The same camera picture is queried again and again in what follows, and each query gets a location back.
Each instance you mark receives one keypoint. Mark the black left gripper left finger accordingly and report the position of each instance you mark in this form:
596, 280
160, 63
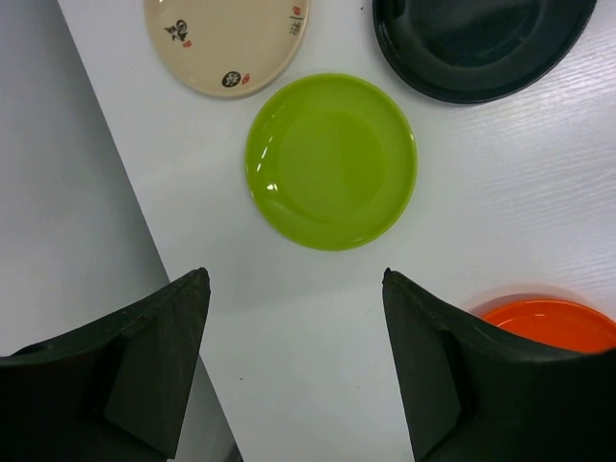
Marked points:
115, 389

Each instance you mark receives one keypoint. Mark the cream plate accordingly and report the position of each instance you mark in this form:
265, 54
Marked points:
226, 48

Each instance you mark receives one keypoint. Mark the glossy black plate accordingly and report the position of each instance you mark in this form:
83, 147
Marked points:
476, 51

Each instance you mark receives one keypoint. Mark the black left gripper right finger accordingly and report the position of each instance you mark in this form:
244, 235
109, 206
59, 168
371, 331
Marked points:
472, 391

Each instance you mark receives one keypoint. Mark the orange plate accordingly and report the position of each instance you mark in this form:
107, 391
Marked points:
556, 323

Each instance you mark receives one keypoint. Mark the green plate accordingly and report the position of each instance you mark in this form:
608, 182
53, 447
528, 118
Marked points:
331, 162

